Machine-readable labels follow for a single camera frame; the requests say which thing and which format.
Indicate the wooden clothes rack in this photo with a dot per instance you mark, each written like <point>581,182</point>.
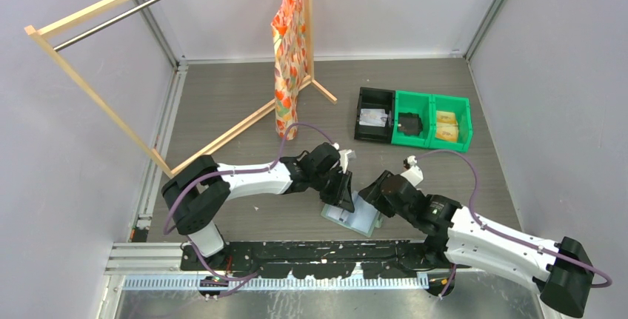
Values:
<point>49,125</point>

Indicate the green bin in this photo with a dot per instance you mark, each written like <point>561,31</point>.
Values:
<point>419,103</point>
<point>461,107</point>

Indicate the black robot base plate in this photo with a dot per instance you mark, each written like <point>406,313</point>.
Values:
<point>326,259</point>

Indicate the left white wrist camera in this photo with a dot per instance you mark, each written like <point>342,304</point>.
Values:
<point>345,156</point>

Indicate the black cards in bin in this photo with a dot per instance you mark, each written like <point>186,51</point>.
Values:
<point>410,124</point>

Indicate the orange floral hanging cloth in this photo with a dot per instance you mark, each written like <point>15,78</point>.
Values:
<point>290,65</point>

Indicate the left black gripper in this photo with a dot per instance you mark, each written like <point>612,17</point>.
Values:
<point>344,183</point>

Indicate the black storage bin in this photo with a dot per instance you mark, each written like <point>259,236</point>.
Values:
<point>374,98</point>

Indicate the white cards in bin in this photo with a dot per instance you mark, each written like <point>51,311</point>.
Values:
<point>373,117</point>

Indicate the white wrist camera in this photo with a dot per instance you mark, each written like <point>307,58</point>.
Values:
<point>345,156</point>
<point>412,172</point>

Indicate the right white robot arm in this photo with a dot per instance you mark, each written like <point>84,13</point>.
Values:
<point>545,267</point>

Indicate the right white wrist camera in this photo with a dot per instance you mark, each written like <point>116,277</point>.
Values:
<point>412,172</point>

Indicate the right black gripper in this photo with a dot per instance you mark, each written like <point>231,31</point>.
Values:
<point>373,193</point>

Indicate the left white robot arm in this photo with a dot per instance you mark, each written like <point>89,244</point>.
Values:
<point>196,194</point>

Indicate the green bin middle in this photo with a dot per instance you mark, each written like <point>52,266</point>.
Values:
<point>419,103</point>

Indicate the green bin right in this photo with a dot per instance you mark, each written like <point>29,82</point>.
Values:
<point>461,107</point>

